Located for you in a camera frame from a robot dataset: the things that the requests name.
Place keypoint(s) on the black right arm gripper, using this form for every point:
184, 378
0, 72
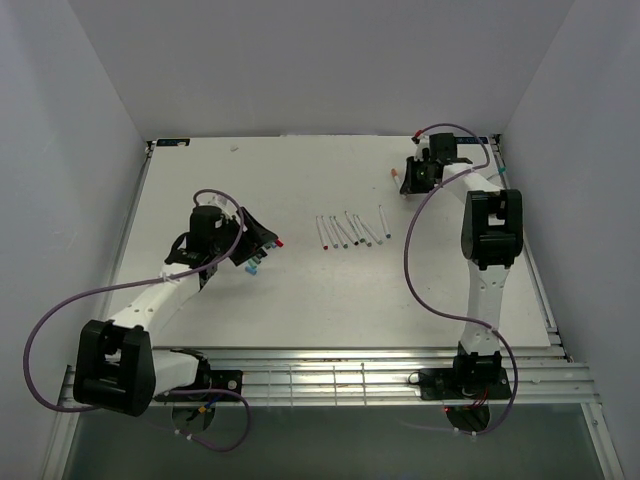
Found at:
412, 184

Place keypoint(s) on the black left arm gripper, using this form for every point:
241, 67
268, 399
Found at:
256, 237

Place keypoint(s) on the light blue cap marker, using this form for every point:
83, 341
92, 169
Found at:
384, 222

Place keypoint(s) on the red cap marker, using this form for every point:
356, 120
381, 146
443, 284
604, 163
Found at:
321, 234

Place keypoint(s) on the light green cap marker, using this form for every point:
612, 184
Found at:
369, 231

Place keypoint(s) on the black cap marker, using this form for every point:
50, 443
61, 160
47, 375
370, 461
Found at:
352, 229

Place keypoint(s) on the teal cap marker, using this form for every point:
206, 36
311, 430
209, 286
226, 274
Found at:
498, 173

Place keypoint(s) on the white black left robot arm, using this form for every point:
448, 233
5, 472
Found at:
117, 366

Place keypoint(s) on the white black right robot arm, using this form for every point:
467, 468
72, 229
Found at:
438, 281

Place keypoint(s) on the right corner label sticker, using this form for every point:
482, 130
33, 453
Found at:
470, 140

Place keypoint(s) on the corner label sticker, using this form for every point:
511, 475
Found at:
470, 140
172, 142

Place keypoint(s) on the left corner label sticker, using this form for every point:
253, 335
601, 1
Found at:
172, 142

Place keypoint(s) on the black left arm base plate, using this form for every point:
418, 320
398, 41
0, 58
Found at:
227, 380

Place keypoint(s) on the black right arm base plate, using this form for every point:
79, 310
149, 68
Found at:
446, 384

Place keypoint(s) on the aluminium table frame rail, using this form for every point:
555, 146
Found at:
387, 377

